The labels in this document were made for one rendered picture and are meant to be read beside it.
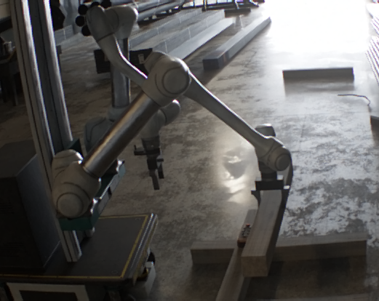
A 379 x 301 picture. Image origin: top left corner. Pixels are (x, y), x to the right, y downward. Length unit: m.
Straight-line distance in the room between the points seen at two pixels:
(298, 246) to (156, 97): 1.27
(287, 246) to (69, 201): 1.31
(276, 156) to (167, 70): 0.57
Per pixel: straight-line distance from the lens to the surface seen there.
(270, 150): 2.21
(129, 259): 2.56
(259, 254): 2.09
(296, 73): 7.06
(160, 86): 1.98
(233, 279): 2.50
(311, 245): 2.89
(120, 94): 2.80
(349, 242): 2.88
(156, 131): 2.55
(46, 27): 2.58
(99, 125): 2.70
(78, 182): 2.07
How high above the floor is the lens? 1.58
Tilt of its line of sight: 20 degrees down
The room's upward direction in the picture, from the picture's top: 9 degrees counter-clockwise
